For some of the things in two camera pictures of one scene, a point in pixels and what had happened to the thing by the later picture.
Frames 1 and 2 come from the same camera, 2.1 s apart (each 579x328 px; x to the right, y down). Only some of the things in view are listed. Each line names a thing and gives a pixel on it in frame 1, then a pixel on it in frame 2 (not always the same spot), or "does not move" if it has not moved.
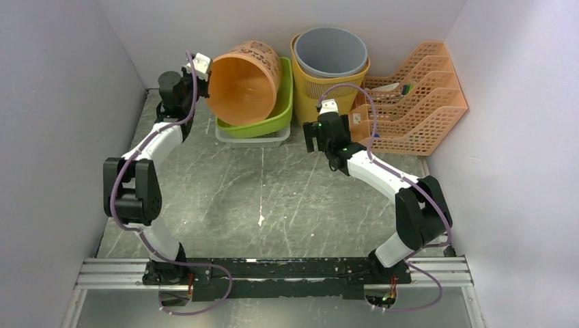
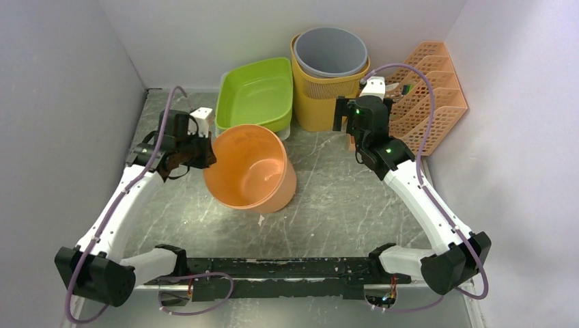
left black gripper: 206,85 → 208,157
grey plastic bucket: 330,52 does not move
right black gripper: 311,130 → 344,108
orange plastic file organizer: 414,106 does not move
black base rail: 239,278 does not move
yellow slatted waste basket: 309,89 does not move
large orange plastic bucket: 244,83 → 252,170
